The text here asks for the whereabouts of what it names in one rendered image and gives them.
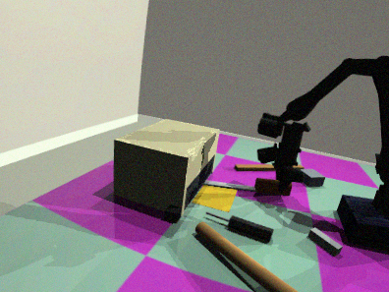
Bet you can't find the brown cylinder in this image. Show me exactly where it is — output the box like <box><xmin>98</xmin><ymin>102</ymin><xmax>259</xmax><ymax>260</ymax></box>
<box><xmin>202</xmin><ymin>178</ymin><xmax>292</xmax><ymax>196</ymax></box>

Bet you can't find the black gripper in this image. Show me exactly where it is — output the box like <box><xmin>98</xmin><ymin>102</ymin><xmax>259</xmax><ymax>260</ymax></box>
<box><xmin>271</xmin><ymin>142</ymin><xmax>305</xmax><ymax>194</ymax></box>

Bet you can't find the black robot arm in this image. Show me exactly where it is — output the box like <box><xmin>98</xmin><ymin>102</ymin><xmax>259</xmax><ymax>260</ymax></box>
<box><xmin>257</xmin><ymin>55</ymin><xmax>389</xmax><ymax>214</ymax></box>

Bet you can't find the beige low cabinet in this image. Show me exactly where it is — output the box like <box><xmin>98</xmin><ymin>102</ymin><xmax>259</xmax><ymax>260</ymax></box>
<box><xmin>113</xmin><ymin>119</ymin><xmax>238</xmax><ymax>223</ymax></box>

